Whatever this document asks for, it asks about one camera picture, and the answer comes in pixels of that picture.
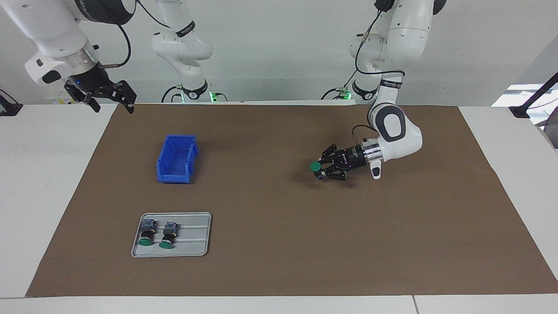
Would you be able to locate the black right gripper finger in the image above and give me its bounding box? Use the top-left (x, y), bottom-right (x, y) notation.
top-left (109, 80), bottom-right (137, 115)
top-left (64, 83), bottom-right (102, 113)

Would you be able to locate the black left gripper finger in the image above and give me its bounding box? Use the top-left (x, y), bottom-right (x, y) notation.
top-left (317, 167), bottom-right (349, 181)
top-left (320, 143), bottom-right (349, 166)

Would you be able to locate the green push button switch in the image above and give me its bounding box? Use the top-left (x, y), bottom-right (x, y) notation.
top-left (138, 219), bottom-right (157, 247)
top-left (309, 161), bottom-right (327, 181)
top-left (159, 221), bottom-right (179, 250)

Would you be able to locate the brown paper table mat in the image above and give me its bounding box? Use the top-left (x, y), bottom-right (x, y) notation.
top-left (25, 103), bottom-right (558, 297)

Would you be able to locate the blue plastic bin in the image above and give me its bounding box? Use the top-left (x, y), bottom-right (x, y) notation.
top-left (156, 134), bottom-right (199, 184)

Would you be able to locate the grey metal tray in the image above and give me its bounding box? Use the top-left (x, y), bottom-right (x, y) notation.
top-left (131, 212), bottom-right (212, 258)

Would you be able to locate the black stand pole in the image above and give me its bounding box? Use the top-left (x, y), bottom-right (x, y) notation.
top-left (509, 72), bottom-right (558, 119)

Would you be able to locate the dark grey chair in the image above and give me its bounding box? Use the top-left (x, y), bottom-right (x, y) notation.
top-left (535, 118), bottom-right (558, 149)

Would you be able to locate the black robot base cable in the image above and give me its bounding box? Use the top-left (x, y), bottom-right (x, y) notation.
top-left (321, 70), bottom-right (359, 100)
top-left (161, 85), bottom-right (184, 103)

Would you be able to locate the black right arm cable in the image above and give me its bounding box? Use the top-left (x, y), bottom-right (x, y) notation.
top-left (98, 0), bottom-right (171, 69)

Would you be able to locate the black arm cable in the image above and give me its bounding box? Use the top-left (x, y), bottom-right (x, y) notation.
top-left (98, 0), bottom-right (171, 69)
top-left (351, 11), bottom-right (407, 144)

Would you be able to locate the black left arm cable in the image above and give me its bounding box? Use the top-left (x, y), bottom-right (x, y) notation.
top-left (351, 11), bottom-right (407, 144)

